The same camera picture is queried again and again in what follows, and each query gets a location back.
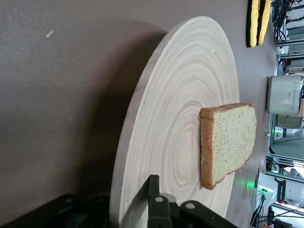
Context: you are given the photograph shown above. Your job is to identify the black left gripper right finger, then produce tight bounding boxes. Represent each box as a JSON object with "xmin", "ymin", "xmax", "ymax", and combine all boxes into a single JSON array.
[{"xmin": 147, "ymin": 174, "xmax": 238, "ymax": 228}]

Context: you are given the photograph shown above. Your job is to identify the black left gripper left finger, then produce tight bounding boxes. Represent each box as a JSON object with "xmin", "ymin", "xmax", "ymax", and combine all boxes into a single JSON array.
[{"xmin": 0, "ymin": 193, "xmax": 111, "ymax": 228}]

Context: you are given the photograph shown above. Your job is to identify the slice of brown bread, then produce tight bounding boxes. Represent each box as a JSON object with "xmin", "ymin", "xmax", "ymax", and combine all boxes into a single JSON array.
[{"xmin": 199, "ymin": 103, "xmax": 257, "ymax": 190}]

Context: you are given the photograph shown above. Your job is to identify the round wooden plate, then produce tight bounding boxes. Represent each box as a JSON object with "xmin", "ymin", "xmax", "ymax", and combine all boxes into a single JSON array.
[{"xmin": 109, "ymin": 16, "xmax": 240, "ymax": 228}]

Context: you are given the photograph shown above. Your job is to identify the cream and chrome toaster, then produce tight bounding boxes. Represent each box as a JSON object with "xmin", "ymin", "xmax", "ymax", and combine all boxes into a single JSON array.
[{"xmin": 265, "ymin": 75, "xmax": 304, "ymax": 116}]

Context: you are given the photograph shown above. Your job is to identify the brown table cover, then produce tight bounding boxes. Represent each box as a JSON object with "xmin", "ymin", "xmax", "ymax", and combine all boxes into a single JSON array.
[{"xmin": 0, "ymin": 0, "xmax": 278, "ymax": 228}]

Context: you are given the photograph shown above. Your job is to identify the beige cardboard box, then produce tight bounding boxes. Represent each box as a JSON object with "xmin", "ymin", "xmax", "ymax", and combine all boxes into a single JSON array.
[{"xmin": 276, "ymin": 114, "xmax": 304, "ymax": 128}]

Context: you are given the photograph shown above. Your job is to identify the yellow quilted oven mitt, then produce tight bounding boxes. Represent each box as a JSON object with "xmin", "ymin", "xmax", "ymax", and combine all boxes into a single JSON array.
[
  {"xmin": 246, "ymin": 0, "xmax": 261, "ymax": 48},
  {"xmin": 256, "ymin": 0, "xmax": 271, "ymax": 46}
]

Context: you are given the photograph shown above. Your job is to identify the tangled black cables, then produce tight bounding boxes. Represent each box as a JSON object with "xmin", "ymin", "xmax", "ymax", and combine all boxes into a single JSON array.
[{"xmin": 270, "ymin": 0, "xmax": 304, "ymax": 43}]

